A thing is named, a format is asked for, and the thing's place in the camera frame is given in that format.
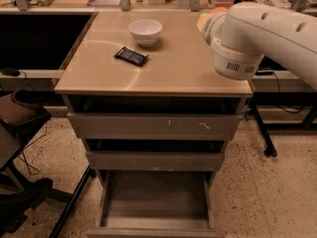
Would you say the grey drawer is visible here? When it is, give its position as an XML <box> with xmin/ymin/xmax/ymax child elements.
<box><xmin>86</xmin><ymin>171</ymin><xmax>224</xmax><ymax>238</ymax></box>
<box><xmin>86</xmin><ymin>151</ymin><xmax>224</xmax><ymax>172</ymax></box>
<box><xmin>68</xmin><ymin>113</ymin><xmax>239</xmax><ymax>141</ymax></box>

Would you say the grey bottom drawer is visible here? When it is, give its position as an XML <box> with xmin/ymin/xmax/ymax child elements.
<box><xmin>86</xmin><ymin>171</ymin><xmax>224</xmax><ymax>238</ymax></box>

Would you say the black power adapter left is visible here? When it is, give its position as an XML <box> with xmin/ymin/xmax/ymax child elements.
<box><xmin>0</xmin><ymin>67</ymin><xmax>20</xmax><ymax>76</ymax></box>

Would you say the grey middle drawer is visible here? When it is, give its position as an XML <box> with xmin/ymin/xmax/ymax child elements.
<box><xmin>86</xmin><ymin>151</ymin><xmax>224</xmax><ymax>172</ymax></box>

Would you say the black table leg left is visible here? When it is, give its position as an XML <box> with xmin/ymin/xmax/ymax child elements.
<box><xmin>49</xmin><ymin>166</ymin><xmax>95</xmax><ymax>238</ymax></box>

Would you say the orange fruit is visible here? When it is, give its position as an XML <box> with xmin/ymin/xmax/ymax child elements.
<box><xmin>209</xmin><ymin>7</ymin><xmax>228</xmax><ymax>15</ymax></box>

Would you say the black power adapter right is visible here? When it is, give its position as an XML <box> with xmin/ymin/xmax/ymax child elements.
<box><xmin>256</xmin><ymin>69</ymin><xmax>273</xmax><ymax>76</ymax></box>

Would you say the black table leg right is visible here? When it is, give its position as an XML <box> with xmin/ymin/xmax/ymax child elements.
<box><xmin>250</xmin><ymin>103</ymin><xmax>277</xmax><ymax>158</ymax></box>

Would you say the black power adapter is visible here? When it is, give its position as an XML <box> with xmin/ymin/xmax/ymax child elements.
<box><xmin>0</xmin><ymin>67</ymin><xmax>20</xmax><ymax>76</ymax></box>
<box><xmin>256</xmin><ymin>69</ymin><xmax>273</xmax><ymax>76</ymax></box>

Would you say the dark office chair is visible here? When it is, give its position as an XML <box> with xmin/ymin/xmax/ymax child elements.
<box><xmin>0</xmin><ymin>88</ymin><xmax>74</xmax><ymax>238</ymax></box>

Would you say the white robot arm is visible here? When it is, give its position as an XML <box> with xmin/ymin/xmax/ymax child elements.
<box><xmin>199</xmin><ymin>2</ymin><xmax>317</xmax><ymax>89</ymax></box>

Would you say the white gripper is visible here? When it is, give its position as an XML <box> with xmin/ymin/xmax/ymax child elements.
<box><xmin>197</xmin><ymin>12</ymin><xmax>226</xmax><ymax>46</ymax></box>

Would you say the white ceramic bowl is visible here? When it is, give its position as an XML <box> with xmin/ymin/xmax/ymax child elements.
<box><xmin>129</xmin><ymin>20</ymin><xmax>162</xmax><ymax>47</ymax></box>

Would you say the grey top drawer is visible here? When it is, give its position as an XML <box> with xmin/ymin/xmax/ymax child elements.
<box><xmin>68</xmin><ymin>113</ymin><xmax>239</xmax><ymax>141</ymax></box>

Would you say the grey drawer cabinet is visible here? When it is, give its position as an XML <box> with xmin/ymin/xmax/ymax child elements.
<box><xmin>53</xmin><ymin>10</ymin><xmax>256</xmax><ymax>180</ymax></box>

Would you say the dark blue snack packet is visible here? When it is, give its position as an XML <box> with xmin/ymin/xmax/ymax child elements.
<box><xmin>114</xmin><ymin>47</ymin><xmax>149</xmax><ymax>66</ymax></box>

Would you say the black table leg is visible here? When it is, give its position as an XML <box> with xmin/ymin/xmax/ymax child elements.
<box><xmin>250</xmin><ymin>103</ymin><xmax>277</xmax><ymax>158</ymax></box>
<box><xmin>49</xmin><ymin>166</ymin><xmax>95</xmax><ymax>238</ymax></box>

